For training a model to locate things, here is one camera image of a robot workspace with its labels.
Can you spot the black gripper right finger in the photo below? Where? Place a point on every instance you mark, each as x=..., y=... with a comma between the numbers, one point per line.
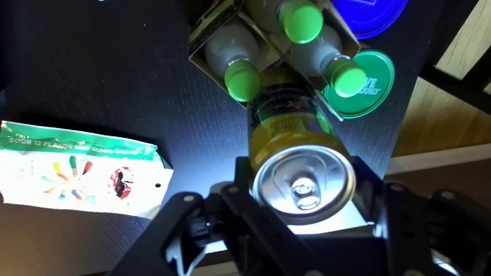
x=370, y=196

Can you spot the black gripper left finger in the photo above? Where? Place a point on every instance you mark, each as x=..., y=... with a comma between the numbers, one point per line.
x=244, y=178

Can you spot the yellow drink can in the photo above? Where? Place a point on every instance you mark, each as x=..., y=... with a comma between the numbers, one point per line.
x=297, y=153

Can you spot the green cardboard bottle package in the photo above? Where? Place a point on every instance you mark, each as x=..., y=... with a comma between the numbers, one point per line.
x=215, y=27

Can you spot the white baseboard trim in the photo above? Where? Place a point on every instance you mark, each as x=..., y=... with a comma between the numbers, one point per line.
x=439, y=155

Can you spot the green round plastic lid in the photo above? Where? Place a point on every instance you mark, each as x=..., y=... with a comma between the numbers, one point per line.
x=376, y=96

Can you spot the white green candy bag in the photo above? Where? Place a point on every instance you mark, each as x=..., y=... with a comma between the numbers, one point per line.
x=77, y=168

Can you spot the blue round plastic lid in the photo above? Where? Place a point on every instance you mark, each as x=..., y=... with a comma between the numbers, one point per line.
x=370, y=17

